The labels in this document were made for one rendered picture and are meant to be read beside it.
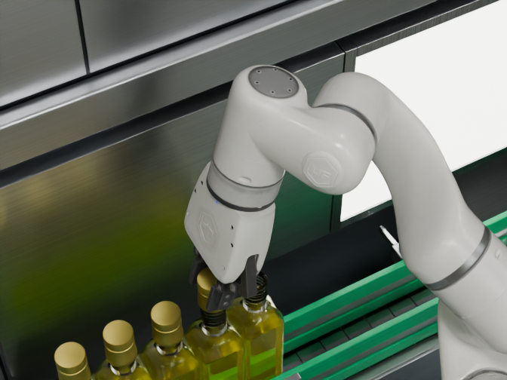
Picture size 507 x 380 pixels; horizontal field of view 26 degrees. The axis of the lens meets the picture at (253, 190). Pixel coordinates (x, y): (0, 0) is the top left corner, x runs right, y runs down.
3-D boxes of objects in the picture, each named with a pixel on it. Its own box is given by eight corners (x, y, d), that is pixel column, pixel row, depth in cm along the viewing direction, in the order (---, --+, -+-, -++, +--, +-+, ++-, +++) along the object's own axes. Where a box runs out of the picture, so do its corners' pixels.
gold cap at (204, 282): (219, 283, 127) (219, 260, 124) (234, 305, 125) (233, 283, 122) (192, 295, 126) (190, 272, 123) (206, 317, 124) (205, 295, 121)
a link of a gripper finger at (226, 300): (216, 268, 118) (204, 308, 122) (229, 289, 116) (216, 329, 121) (241, 262, 120) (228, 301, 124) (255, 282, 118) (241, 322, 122)
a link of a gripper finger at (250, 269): (238, 222, 114) (215, 233, 119) (259, 293, 113) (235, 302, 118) (247, 219, 114) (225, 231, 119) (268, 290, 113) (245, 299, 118)
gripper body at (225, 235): (190, 150, 113) (171, 225, 120) (237, 218, 107) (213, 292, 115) (252, 138, 117) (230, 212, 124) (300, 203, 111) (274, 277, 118)
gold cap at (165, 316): (174, 316, 127) (173, 295, 124) (188, 339, 125) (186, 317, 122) (147, 329, 126) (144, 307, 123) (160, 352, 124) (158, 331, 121)
